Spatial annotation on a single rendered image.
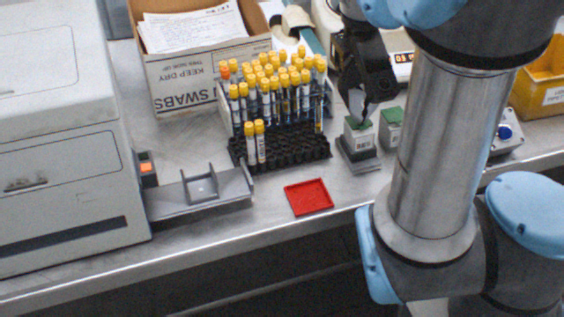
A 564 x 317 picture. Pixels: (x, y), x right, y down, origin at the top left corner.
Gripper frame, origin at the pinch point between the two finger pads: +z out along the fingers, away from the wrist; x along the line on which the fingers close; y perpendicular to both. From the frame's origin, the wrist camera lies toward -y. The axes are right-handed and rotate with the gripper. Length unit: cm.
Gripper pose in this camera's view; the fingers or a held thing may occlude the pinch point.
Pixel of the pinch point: (362, 120)
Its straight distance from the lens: 109.4
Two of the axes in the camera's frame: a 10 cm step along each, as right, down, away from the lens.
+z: 0.0, 7.4, 6.7
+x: -9.4, 2.2, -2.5
